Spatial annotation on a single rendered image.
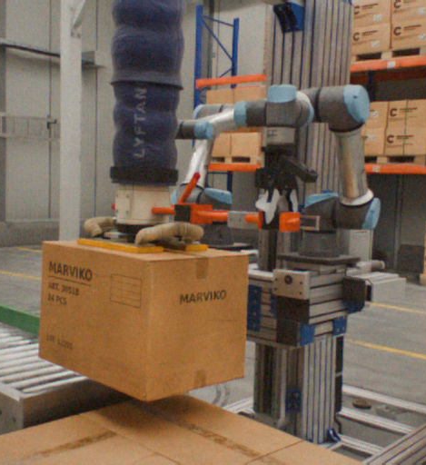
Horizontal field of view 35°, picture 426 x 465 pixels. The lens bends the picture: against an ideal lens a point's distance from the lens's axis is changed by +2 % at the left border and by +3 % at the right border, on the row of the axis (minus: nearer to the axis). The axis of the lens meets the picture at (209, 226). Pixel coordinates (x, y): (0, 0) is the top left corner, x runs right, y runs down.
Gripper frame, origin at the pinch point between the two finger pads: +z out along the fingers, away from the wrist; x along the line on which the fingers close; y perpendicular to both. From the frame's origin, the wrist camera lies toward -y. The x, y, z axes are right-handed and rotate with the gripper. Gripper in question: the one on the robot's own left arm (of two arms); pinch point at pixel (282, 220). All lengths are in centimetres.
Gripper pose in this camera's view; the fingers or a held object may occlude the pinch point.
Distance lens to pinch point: 178.7
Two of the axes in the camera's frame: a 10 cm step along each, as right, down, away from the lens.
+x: -7.2, 0.1, -6.9
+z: -0.3, 10.0, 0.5
